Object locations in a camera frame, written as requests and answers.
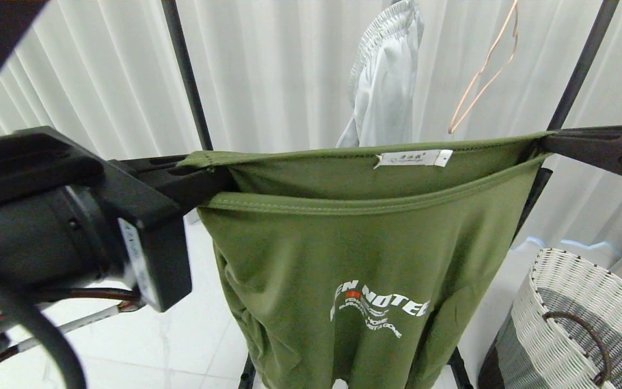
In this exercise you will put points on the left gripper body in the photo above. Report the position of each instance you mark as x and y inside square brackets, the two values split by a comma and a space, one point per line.
[46, 232]

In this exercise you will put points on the pink clothes hanger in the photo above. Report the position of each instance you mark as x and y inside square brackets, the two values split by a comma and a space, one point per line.
[516, 32]

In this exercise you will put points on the pale grey shorts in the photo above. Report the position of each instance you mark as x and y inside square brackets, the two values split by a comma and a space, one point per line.
[386, 81]

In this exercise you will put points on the green printed shorts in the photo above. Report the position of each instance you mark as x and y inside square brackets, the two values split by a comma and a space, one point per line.
[343, 243]

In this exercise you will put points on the white laundry basket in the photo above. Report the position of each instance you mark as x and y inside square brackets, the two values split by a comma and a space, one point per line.
[559, 302]

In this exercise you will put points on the black clothes rack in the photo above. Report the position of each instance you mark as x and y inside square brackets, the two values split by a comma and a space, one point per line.
[182, 54]

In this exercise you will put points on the white curtain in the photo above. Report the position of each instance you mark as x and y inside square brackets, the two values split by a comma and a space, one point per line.
[289, 70]

